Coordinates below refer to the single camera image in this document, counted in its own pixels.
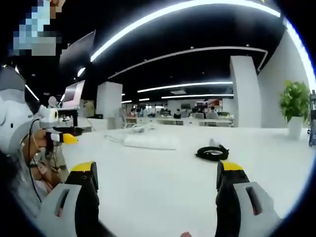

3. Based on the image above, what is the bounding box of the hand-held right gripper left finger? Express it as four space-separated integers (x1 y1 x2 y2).
36 161 109 237

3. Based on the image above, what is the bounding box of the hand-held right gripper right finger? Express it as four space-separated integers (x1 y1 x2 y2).
214 160 284 237

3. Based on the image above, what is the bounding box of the black charger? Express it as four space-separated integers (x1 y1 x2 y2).
194 138 231 161

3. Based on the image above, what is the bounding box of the white cloth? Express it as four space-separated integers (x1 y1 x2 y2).
123 134 179 151

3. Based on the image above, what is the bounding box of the white desk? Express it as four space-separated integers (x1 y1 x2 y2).
56 122 316 237

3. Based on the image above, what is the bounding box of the long ceiling light strip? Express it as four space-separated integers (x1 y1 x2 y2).
90 0 282 63

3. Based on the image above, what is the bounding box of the person's left hand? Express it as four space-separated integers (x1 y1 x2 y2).
32 128 49 150

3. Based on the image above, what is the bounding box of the black monitor stand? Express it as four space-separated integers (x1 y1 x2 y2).
53 108 85 137

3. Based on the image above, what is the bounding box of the computer monitor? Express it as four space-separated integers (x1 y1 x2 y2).
60 80 86 109

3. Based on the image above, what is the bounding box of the white worn chest device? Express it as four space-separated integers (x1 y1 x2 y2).
0 66 34 151

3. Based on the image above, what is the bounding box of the person's grey clothing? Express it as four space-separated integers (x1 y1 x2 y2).
0 148 51 220

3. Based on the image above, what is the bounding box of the white office chair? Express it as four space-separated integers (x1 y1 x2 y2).
120 115 135 128

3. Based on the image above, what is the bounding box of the large dark hanging screen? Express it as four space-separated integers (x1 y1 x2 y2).
59 30 96 75

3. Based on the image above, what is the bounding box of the green potted plant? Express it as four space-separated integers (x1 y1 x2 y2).
278 80 312 139

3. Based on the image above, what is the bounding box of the thin black device cable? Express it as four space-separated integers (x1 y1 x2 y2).
27 118 43 203

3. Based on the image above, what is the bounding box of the white power strip cable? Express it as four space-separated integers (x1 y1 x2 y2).
103 122 158 143

